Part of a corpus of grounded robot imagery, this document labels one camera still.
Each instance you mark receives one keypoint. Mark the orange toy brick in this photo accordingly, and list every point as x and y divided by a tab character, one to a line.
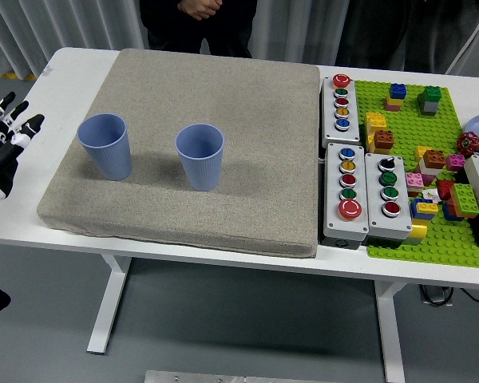
454	207

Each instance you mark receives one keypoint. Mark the blue toy brick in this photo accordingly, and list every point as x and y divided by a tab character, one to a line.
397	92
449	215
414	207

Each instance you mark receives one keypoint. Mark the grey toy brick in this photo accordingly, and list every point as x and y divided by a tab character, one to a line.
429	108

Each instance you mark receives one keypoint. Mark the green brick baseplate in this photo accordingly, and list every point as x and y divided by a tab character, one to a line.
407	119

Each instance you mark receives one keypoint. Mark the person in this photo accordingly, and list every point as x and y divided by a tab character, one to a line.
383	36
223	32

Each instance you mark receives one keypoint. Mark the yellow black floor tape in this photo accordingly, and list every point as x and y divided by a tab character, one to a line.
8	75

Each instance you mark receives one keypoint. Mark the person's right hand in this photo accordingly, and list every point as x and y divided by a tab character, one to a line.
197	10

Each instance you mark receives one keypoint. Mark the grey-brown mat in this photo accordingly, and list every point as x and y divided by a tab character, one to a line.
223	159

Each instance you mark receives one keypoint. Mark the brown toy brick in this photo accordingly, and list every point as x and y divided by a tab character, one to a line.
435	159
383	139

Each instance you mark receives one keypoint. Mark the magenta toy brick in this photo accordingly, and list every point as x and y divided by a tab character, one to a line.
455	163

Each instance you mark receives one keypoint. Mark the red toy brick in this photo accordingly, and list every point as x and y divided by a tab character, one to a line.
446	189

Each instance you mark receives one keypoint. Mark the ribbed blue cup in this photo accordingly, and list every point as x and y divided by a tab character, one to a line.
201	171
108	159

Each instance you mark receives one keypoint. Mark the white table leg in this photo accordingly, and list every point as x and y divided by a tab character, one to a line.
391	339
108	303

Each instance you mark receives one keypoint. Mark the dark green toy brick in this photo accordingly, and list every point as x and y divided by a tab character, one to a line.
430	95

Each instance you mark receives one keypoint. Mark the control box with selector switch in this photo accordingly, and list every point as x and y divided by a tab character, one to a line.
377	223

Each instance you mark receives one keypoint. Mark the five-button control box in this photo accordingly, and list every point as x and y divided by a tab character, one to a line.
331	119

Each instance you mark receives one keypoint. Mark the metal plate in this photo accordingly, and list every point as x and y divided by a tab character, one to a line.
191	377

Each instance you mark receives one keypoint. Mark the control box, large red button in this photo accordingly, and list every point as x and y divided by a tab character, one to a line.
333	223

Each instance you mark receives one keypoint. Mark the white toy brick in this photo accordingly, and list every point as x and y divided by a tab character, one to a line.
429	167

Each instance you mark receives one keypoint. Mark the white curtain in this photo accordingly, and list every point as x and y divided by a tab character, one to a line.
32	24

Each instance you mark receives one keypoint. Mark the yellow round toy brick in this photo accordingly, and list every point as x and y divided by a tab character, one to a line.
417	230

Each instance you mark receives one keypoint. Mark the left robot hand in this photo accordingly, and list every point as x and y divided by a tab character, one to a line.
0	151

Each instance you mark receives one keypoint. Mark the red valve wheel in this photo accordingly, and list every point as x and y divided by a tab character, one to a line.
468	143

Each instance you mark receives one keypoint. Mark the light green toy brick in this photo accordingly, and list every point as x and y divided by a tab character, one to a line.
465	199

